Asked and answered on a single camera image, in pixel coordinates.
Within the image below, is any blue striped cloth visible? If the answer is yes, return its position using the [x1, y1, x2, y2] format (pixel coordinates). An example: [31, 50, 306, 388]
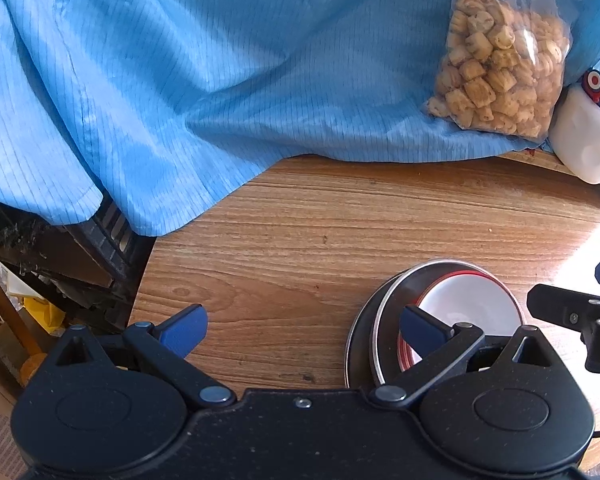
[0, 0, 600, 239]

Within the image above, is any white jar with blue lid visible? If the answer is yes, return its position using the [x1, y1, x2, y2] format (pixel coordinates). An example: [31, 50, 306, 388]
[549, 57, 600, 185]

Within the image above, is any wooden desk shelf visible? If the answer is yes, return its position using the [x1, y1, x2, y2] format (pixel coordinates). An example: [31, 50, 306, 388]
[495, 144, 600, 213]

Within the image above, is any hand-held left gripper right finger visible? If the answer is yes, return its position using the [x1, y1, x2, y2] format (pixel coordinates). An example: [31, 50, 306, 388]
[369, 305, 564, 409]

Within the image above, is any steel bowl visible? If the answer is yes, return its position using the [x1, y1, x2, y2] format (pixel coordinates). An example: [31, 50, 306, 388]
[372, 258, 527, 389]

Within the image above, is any yellow plastic item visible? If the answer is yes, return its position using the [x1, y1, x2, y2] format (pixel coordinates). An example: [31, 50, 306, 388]
[22, 294, 67, 335]

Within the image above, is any clear bag of snacks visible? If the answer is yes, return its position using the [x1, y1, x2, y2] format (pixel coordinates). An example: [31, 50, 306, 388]
[424, 0, 574, 142]

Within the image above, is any black plastic crate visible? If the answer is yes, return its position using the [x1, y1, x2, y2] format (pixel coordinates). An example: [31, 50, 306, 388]
[0, 194, 157, 333]

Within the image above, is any steel plate with sticker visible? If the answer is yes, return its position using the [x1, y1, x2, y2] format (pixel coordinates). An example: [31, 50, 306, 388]
[348, 263, 431, 390]

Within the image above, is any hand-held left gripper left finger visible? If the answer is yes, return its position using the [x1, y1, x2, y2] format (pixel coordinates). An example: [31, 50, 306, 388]
[44, 305, 236, 409]

